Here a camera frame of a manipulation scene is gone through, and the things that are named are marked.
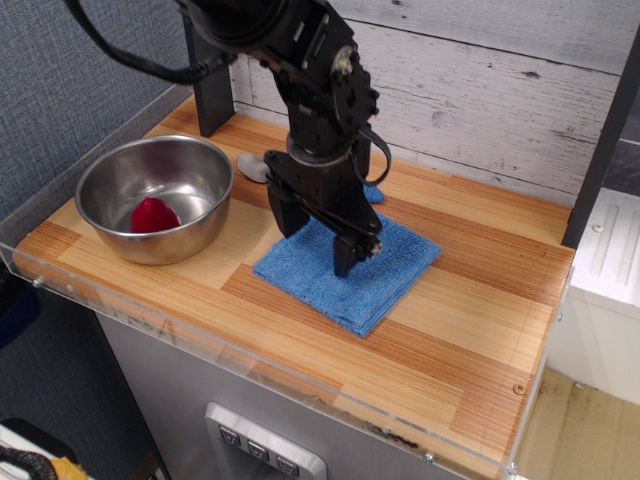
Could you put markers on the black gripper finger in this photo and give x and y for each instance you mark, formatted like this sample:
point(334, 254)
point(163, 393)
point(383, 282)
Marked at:
point(349, 249)
point(289, 215)

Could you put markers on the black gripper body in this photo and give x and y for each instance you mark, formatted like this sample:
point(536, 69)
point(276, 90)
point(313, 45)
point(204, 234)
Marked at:
point(330, 192)

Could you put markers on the blue cloth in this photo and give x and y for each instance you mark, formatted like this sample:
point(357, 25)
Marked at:
point(303, 267)

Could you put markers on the blue handled metal spoon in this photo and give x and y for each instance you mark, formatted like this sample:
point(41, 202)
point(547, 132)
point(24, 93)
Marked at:
point(253, 167)

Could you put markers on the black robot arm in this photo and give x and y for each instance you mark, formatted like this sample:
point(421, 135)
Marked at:
point(314, 59)

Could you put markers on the yellow black object corner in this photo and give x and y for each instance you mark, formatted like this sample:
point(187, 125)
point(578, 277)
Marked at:
point(21, 464)

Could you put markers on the stainless steel bowl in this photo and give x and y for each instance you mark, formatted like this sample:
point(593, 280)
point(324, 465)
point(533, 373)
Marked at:
point(192, 175)

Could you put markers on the red plastic toy fruit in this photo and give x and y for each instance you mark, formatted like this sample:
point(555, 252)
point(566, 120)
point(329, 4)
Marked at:
point(153, 215)

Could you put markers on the stainless steel cabinet front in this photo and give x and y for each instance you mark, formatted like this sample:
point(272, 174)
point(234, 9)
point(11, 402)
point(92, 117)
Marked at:
point(396, 404)

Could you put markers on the silver dispenser button panel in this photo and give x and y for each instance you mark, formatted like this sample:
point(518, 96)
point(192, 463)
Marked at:
point(248, 450)

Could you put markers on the white side cabinet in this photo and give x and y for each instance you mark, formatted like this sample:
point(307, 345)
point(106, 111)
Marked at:
point(595, 339)

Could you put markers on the clear acrylic table guard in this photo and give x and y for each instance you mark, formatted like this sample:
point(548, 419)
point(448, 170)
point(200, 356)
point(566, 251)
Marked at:
point(493, 291)

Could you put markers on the dark left frame post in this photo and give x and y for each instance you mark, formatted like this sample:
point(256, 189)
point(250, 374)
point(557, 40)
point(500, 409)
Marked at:
point(213, 94)

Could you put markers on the dark frame post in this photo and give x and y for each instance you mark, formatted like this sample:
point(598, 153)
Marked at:
point(213, 94)
point(611, 132)

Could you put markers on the dark right frame post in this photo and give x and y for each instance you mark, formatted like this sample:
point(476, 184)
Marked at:
point(611, 132)

